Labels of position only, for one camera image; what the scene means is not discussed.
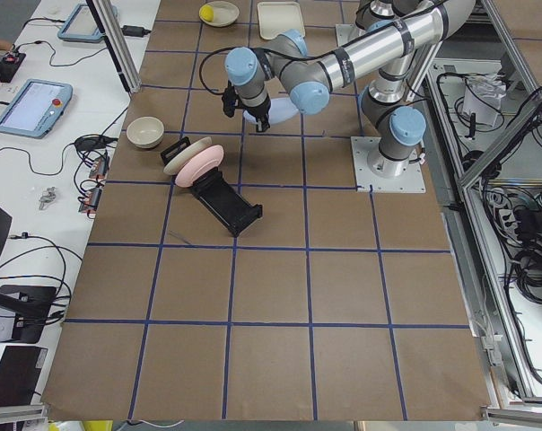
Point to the cream tray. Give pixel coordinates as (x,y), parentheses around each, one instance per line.
(277,17)

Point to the cream plate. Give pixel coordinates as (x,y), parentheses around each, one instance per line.
(184,153)

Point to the yellow lemon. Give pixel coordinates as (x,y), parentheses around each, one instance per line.
(206,13)

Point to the black monitor stand base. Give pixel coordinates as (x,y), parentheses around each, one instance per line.
(24,312)

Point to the teach pendant tablet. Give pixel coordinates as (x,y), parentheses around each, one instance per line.
(36,108)
(80,26)

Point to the pink plate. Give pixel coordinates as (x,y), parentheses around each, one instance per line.
(198,165)

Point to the near teach pendant tablet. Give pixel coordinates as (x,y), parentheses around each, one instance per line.
(36,108)

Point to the far teach pendant tablet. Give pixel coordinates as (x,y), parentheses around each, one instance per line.
(80,26)

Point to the black power adapter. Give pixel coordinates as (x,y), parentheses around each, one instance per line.
(134,31)

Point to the metal clamp pieces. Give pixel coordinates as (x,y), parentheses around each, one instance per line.
(47,196)

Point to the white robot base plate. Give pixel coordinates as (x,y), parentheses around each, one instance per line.
(374,173)

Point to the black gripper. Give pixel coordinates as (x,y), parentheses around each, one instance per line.
(258,110)

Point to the black dish rack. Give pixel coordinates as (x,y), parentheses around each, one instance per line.
(227,205)

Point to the beige bowl with lemon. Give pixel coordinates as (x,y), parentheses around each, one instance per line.
(225,13)

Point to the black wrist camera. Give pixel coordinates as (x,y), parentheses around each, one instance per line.
(231,101)

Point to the aluminium frame post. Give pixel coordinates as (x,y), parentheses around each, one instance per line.
(107,23)

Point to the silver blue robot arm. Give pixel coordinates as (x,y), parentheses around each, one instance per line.
(386,47)

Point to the blue plate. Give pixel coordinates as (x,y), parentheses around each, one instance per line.
(281,109)

